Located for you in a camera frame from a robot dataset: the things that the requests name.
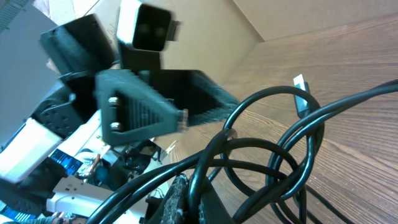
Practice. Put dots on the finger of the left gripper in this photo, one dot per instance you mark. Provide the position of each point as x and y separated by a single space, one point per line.
194 91

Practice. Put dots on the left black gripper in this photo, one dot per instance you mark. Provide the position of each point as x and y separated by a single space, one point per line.
131 110

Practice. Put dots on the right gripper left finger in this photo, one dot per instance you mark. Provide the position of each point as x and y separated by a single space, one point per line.
172 209

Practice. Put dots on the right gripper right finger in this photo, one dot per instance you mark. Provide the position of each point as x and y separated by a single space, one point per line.
212 210

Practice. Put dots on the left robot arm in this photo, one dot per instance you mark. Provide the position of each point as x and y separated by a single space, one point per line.
32 182

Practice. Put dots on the cardboard back panel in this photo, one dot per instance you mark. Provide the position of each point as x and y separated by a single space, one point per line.
216 35

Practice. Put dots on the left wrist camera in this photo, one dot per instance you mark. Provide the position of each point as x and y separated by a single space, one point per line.
145 26

